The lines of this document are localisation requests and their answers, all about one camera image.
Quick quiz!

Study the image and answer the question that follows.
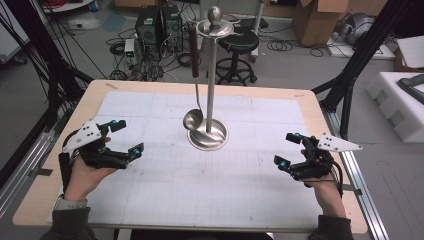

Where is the white grid mat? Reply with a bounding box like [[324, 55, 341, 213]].
[[48, 90, 324, 229]]

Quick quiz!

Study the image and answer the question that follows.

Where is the person's left hand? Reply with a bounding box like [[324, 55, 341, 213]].
[[63, 154, 118, 202]]

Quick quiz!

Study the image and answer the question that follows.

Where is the round white table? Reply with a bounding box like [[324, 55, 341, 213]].
[[42, 0, 95, 14]]

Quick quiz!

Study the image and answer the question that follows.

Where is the steel ladle with brown handle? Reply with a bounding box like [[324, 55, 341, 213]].
[[182, 22, 205, 132]]

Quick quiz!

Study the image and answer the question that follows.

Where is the black round stool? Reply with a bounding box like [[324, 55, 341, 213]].
[[214, 27, 261, 87]]

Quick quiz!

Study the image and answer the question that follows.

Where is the aluminium rail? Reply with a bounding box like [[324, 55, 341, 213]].
[[320, 102, 390, 240], [0, 129, 57, 218]]

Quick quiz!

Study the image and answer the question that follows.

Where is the black metal frame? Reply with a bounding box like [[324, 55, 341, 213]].
[[311, 0, 424, 141], [0, 0, 96, 181]]

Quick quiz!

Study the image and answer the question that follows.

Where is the white metal post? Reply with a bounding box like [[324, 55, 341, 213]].
[[250, 0, 267, 63]]

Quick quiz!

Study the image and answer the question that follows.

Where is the person's right hand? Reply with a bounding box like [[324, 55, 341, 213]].
[[302, 176, 348, 219]]

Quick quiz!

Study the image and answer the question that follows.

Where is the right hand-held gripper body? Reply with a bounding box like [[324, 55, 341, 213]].
[[287, 132, 364, 182]]

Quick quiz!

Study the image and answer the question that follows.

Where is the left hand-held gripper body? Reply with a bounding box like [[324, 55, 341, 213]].
[[61, 119, 134, 170]]

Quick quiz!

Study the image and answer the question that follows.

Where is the dark grey curved part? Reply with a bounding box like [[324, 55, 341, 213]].
[[396, 73, 424, 106]]

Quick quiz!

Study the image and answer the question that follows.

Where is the steel utensil stand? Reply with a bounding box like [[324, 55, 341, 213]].
[[186, 5, 242, 152]]

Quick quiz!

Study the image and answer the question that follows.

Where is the coiled black floor cable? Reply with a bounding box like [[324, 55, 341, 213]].
[[265, 34, 330, 58]]

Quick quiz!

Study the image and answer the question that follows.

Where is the tangle of black floor cables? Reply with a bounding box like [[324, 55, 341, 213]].
[[105, 28, 202, 83]]

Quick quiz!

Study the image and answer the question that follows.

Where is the grey plastic shell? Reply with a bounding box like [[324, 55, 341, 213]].
[[335, 12, 377, 46]]

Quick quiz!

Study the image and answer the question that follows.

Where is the white foam block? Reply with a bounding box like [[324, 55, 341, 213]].
[[366, 71, 424, 145]]

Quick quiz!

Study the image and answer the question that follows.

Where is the small white power box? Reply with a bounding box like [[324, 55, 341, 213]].
[[123, 38, 137, 66]]

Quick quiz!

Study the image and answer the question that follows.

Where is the flat black device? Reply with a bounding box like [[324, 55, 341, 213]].
[[238, 16, 270, 31]]

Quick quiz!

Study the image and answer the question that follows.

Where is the large cardboard box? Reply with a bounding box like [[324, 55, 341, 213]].
[[292, 0, 351, 47]]

